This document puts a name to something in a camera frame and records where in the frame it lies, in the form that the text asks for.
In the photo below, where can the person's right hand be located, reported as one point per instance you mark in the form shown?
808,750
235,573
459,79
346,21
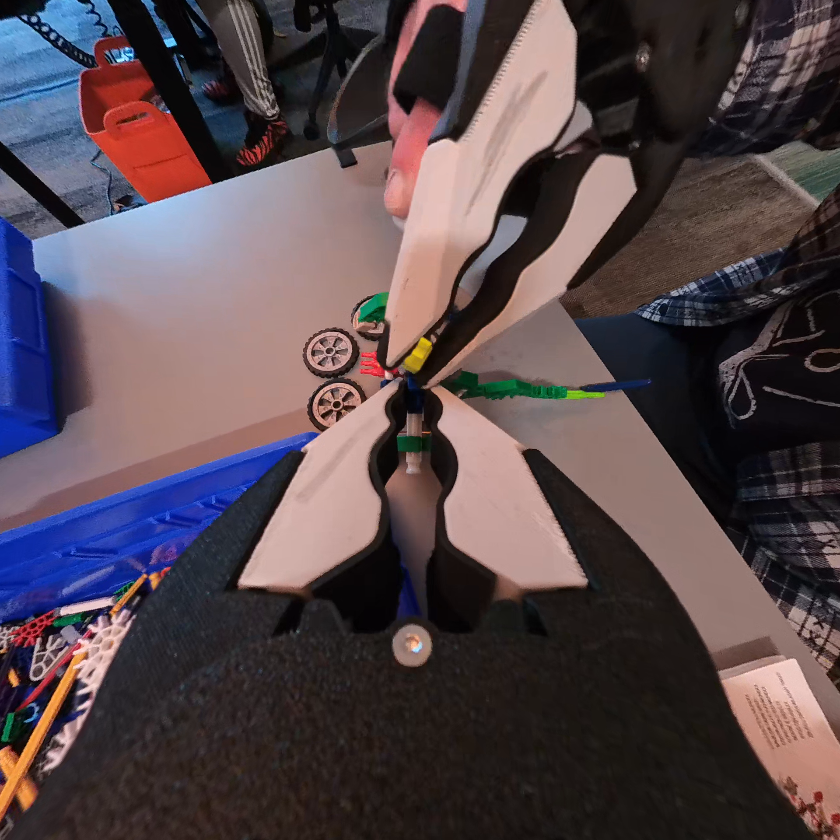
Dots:
410,151

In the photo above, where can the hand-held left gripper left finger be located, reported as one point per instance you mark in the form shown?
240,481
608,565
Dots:
315,525

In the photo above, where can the yellow toy connector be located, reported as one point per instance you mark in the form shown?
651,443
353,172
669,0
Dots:
418,355

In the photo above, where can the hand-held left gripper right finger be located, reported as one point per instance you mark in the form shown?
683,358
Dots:
512,519

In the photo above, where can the blue toy rod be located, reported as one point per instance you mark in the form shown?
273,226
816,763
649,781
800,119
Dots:
617,386

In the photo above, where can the pile of construction toy pieces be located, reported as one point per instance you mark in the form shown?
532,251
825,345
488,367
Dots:
66,670

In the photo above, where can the green wheeled toy model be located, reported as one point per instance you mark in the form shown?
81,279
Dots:
335,374

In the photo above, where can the black floor stand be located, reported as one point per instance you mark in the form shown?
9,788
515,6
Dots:
171,85

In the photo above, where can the white printed instruction sheet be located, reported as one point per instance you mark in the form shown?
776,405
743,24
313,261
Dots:
788,735

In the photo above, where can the person's leg in jeans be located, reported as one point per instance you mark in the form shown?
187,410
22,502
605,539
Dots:
643,394

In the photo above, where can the white toy rod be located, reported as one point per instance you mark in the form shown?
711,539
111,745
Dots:
415,440

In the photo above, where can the orange plastic bin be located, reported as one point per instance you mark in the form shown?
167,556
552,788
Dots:
138,125

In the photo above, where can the person's right forearm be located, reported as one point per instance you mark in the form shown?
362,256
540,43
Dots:
788,66

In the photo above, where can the blue plastic bin with label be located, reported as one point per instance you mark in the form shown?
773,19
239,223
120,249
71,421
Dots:
158,525

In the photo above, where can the empty blue plastic bin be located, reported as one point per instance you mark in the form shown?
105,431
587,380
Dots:
26,341

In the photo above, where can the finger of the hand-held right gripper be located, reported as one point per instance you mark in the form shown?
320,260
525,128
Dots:
565,236
479,171

